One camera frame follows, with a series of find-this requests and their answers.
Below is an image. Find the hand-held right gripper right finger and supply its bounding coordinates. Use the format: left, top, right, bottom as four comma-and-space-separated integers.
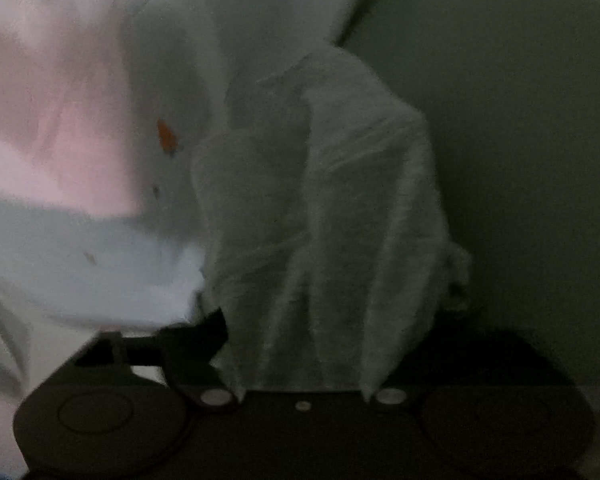
372, 327, 537, 407

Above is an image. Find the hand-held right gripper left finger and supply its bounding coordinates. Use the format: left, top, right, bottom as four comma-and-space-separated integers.
74, 307, 241, 408

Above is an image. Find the white carrot-print sheet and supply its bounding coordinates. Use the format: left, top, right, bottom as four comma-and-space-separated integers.
0, 0, 391, 401

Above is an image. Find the thin white ribbed garment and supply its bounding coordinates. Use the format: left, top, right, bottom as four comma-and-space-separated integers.
190, 45, 473, 394

